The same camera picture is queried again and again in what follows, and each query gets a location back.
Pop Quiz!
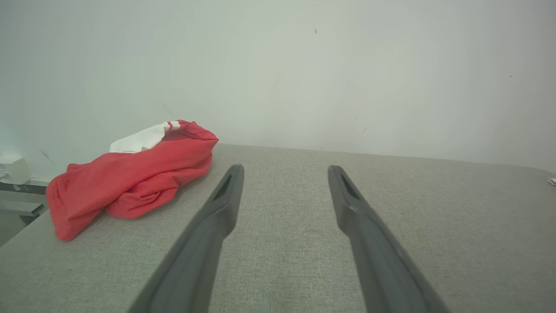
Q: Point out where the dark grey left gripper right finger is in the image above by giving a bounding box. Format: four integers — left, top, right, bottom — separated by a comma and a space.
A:
328, 165, 448, 313

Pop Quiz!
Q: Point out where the red basketball jersey shirt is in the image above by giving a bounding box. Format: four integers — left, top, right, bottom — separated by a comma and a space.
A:
46, 120, 219, 242

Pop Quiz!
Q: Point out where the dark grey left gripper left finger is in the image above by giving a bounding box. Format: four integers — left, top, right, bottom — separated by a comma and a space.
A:
127, 164, 245, 313

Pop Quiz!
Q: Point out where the grey fabric sofa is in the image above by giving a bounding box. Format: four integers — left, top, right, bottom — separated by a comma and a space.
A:
0, 143, 556, 313

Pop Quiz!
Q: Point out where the white wall box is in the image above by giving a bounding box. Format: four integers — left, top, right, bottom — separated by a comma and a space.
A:
0, 156, 33, 186

